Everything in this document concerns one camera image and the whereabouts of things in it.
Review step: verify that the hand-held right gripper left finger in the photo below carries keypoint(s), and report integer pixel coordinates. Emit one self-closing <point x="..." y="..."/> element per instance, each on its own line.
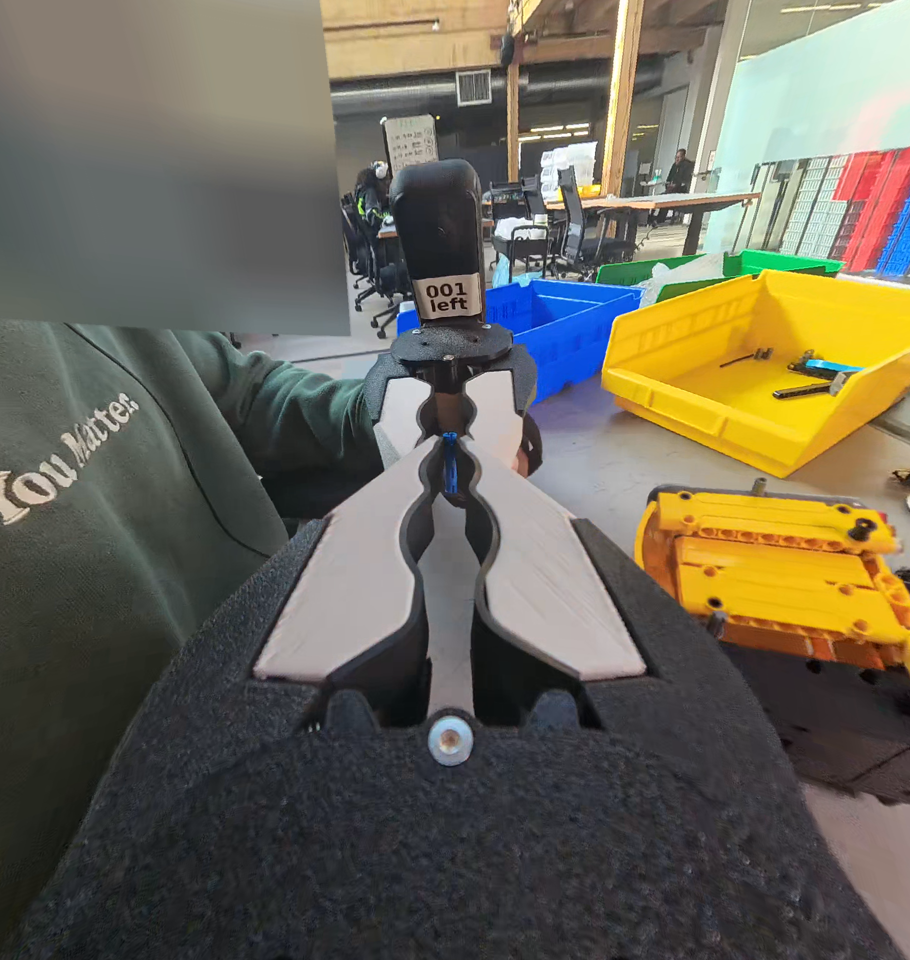
<point x="342" y="585"/>

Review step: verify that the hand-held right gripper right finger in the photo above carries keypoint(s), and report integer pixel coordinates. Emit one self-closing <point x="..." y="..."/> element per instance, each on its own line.
<point x="560" y="592"/>

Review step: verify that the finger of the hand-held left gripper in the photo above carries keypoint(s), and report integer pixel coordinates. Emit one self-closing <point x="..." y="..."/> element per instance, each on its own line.
<point x="402" y="412"/>
<point x="496" y="412"/>

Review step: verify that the blue lego pin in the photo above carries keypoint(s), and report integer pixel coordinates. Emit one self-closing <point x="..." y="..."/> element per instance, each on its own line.
<point x="450" y="469"/>

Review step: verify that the yellow and black lego model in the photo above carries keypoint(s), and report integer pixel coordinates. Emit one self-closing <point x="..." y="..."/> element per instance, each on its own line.
<point x="762" y="570"/>

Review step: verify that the person's left forearm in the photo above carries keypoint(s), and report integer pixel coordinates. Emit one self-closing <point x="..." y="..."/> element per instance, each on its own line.
<point x="290" y="405"/>

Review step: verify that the thin black lego piece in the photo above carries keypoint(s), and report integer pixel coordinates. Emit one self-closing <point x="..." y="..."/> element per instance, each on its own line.
<point x="747" y="358"/>

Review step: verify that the black and blue lego piece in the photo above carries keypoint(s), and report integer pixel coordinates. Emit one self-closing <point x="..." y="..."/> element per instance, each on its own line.
<point x="822" y="371"/>

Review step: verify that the person's left hand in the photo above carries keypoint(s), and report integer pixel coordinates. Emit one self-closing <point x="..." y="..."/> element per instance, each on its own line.
<point x="521" y="461"/>

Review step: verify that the black office chair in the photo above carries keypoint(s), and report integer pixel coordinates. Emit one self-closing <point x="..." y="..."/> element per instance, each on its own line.
<point x="380" y="277"/>
<point x="582" y="225"/>

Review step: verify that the whiteboard on stand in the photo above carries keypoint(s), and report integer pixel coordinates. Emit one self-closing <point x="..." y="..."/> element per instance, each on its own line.
<point x="410" y="142"/>

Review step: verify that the large blue plastic bin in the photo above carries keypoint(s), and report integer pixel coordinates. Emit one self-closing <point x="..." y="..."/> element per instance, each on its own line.
<point x="567" y="322"/>

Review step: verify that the stack of white bins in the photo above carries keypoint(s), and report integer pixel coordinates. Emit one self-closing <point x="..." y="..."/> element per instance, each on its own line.
<point x="571" y="169"/>

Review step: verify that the green plastic bin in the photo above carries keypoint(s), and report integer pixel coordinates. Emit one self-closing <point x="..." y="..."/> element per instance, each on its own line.
<point x="785" y="264"/>
<point x="620" y="271"/>

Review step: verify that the yellow bin with few pieces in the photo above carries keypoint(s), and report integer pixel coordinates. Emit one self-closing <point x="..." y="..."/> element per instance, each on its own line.
<point x="687" y="352"/>

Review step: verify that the wooden office desk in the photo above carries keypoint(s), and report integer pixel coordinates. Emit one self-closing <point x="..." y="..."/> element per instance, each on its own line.
<point x="650" y="201"/>

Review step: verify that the clear plastic bag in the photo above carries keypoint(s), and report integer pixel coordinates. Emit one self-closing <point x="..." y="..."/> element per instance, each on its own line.
<point x="680" y="274"/>

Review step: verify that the person's green sweatshirt torso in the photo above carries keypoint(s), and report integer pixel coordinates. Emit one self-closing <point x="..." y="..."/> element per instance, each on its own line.
<point x="87" y="600"/>

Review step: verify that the rack of red blue bins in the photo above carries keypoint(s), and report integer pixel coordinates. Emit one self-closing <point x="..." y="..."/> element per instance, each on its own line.
<point x="860" y="210"/>

